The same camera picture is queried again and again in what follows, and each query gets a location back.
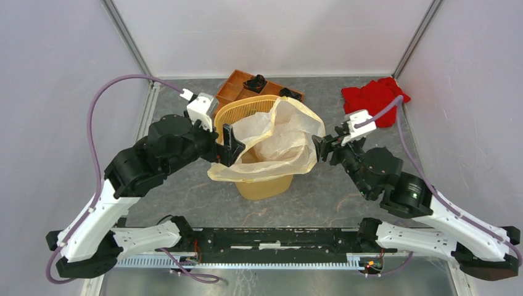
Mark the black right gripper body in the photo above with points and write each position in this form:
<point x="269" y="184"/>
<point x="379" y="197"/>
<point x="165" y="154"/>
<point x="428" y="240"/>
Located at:
<point x="348" y="155"/>

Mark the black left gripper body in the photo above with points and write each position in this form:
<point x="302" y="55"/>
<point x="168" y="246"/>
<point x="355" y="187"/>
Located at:
<point x="213" y="150"/>

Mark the cream plastic trash bag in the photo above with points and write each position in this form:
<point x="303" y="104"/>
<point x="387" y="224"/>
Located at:
<point x="290" y="148"/>

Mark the yellow mesh trash bin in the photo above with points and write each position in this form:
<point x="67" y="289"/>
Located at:
<point x="252" y="180"/>

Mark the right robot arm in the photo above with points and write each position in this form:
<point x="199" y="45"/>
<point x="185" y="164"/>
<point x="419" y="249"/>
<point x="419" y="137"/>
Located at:
<point x="477" y="248"/>

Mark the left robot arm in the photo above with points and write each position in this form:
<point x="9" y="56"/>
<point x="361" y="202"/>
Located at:
<point x="91" y="246"/>

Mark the orange compartment tray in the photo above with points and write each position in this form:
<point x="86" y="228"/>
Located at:
<point x="242" y="85"/>

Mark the red cloth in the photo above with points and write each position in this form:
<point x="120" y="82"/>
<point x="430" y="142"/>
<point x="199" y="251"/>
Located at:
<point x="373" y="97"/>

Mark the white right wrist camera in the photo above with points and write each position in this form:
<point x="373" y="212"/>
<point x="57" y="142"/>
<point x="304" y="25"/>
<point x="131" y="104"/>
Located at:
<point x="359" y="125"/>

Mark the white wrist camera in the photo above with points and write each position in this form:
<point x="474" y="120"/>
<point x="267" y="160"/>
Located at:
<point x="359" y="125"/>
<point x="200" y="108"/>

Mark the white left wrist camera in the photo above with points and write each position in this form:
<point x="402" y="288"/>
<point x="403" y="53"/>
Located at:
<point x="200" y="108"/>

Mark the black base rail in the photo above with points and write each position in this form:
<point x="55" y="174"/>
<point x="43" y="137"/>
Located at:
<point x="274" y="245"/>

